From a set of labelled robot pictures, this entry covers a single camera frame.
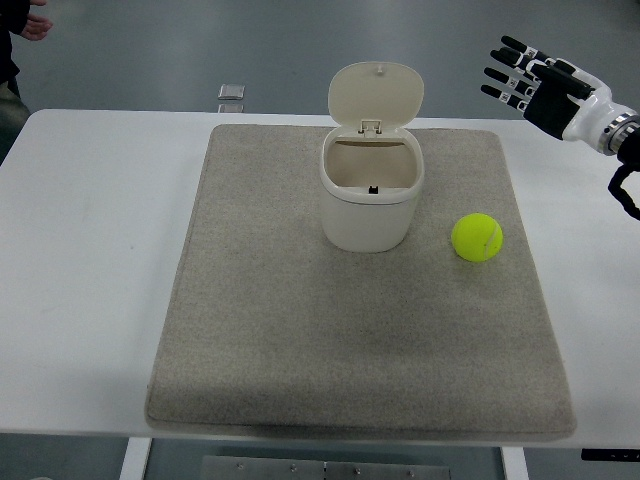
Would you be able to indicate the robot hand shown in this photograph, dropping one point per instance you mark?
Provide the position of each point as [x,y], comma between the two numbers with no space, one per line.
[555,107]

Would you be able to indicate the yellow tennis ball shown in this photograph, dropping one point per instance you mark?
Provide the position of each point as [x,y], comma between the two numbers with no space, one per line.
[475,237]

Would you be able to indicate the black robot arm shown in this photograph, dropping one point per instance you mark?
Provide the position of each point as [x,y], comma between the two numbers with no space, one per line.
[627,136]

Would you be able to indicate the cream bin with hinged lid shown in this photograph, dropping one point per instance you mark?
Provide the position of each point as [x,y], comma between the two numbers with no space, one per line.
[367,225]

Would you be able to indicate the silver floor plate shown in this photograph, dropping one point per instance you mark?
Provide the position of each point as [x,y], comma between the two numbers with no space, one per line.
[230,108]
[232,91]

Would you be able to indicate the grey fabric mat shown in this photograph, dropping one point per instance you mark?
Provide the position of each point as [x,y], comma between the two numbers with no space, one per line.
[300,325]

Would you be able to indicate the black table control panel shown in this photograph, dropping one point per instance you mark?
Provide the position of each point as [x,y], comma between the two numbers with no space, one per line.
[610,454]

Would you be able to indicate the white table leg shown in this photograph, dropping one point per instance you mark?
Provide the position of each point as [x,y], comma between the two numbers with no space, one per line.
[512,465]
[134,460]

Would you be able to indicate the grey metal plate with screws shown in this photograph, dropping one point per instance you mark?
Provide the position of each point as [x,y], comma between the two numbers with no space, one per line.
[280,470]

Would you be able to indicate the person's hand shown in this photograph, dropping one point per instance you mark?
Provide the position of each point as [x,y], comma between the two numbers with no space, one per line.
[37,26]

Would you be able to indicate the person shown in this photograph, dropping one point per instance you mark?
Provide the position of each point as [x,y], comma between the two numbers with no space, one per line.
[5,50]

